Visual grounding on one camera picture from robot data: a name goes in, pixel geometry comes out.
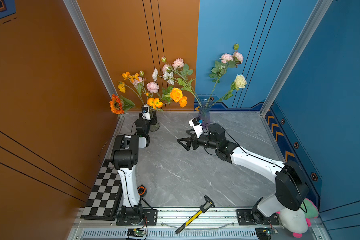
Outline circuit board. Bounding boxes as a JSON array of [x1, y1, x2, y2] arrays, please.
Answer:
[[255, 228, 279, 240], [126, 229, 147, 240]]

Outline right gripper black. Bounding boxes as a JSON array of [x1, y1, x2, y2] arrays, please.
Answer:
[[177, 128, 219, 152]]

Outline orange rose with leaves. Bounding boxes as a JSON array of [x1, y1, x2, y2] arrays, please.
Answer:
[[161, 87, 183, 103]]

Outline yellow black caliper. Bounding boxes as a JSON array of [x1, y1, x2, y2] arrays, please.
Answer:
[[175, 195, 215, 235]]

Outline pink peony spray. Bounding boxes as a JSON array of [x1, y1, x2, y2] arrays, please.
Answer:
[[208, 43, 244, 107], [161, 57, 201, 106]]

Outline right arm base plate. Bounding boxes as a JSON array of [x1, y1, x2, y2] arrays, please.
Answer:
[[236, 209, 280, 226]]

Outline plush toy white green pink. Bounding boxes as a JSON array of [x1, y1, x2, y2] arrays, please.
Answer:
[[277, 198, 319, 238]]

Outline checkerboard calibration plate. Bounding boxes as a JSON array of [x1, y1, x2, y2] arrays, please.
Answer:
[[81, 161, 123, 221]]

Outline cream rose with leaves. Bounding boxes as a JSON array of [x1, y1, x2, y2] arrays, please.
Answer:
[[217, 75, 248, 102]]

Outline pink rose bundle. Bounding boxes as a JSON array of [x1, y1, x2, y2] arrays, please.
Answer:
[[128, 69, 160, 100]]

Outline right circuit board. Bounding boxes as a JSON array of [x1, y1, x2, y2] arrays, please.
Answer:
[[255, 228, 279, 240]]

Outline orange poppy flower stem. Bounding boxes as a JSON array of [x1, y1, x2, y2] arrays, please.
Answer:
[[118, 71, 149, 104]]

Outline orange gerbera with leaf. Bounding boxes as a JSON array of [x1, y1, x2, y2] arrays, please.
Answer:
[[110, 95, 136, 115]]

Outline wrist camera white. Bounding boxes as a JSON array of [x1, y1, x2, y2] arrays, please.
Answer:
[[189, 117, 204, 138], [139, 105, 151, 121]]

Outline clear grey glass vase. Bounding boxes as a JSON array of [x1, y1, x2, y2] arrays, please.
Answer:
[[150, 111, 160, 132]]

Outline orange black tape measure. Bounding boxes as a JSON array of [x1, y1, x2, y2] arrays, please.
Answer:
[[138, 185, 147, 198]]

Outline left circuit board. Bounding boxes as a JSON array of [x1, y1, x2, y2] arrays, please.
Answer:
[[126, 229, 147, 240]]

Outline purple blue glass vase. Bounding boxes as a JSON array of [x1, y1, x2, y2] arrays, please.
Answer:
[[198, 99, 211, 127]]

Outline small orange blossom stems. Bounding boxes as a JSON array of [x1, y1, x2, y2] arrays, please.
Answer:
[[146, 95, 188, 110]]

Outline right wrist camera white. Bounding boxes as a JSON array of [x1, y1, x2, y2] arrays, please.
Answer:
[[189, 117, 204, 138]]

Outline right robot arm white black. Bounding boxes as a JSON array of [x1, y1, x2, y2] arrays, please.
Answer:
[[177, 119, 310, 225]]

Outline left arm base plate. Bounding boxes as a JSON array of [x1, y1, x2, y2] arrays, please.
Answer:
[[116, 209, 158, 227]]

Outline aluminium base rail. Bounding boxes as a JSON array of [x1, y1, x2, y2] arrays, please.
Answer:
[[66, 206, 332, 240]]

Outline small white blossom spray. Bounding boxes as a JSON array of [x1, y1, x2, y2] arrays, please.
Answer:
[[155, 64, 201, 108]]

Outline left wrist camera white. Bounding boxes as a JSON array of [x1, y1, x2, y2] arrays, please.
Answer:
[[139, 105, 151, 121]]

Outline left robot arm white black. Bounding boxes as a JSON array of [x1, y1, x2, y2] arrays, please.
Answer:
[[110, 105, 154, 226]]

